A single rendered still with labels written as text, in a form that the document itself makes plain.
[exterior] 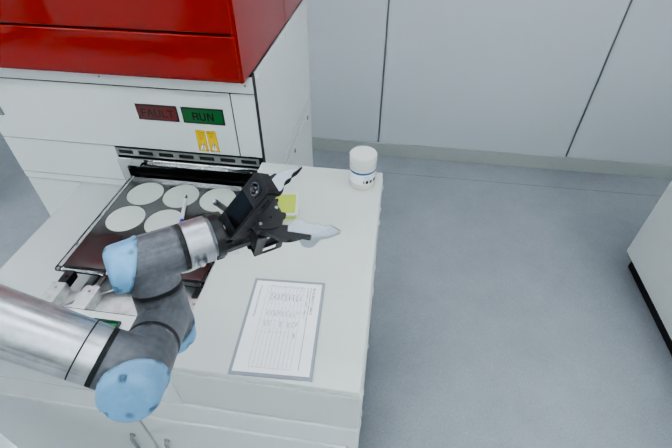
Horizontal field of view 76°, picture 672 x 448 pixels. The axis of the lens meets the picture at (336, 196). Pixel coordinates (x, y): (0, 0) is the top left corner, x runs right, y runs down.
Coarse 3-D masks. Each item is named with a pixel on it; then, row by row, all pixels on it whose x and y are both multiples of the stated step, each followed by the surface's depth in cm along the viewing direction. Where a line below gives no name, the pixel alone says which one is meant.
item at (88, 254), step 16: (128, 192) 122; (112, 208) 117; (144, 208) 117; (160, 208) 117; (176, 208) 117; (192, 208) 117; (96, 224) 112; (96, 240) 108; (112, 240) 108; (80, 256) 104; (96, 256) 104; (192, 272) 100
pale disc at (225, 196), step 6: (210, 192) 122; (216, 192) 122; (222, 192) 122; (228, 192) 122; (204, 198) 120; (210, 198) 120; (216, 198) 120; (222, 198) 120; (228, 198) 120; (204, 204) 118; (210, 204) 118; (228, 204) 118; (210, 210) 116; (216, 210) 116
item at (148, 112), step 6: (138, 108) 117; (144, 108) 116; (150, 108) 116; (156, 108) 116; (162, 108) 116; (168, 108) 115; (174, 108) 115; (144, 114) 118; (150, 114) 117; (156, 114) 117; (162, 114) 117; (168, 114) 116; (174, 114) 116; (174, 120) 117
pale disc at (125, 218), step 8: (120, 208) 117; (128, 208) 117; (136, 208) 117; (112, 216) 115; (120, 216) 115; (128, 216) 115; (136, 216) 115; (144, 216) 115; (112, 224) 112; (120, 224) 112; (128, 224) 112; (136, 224) 112
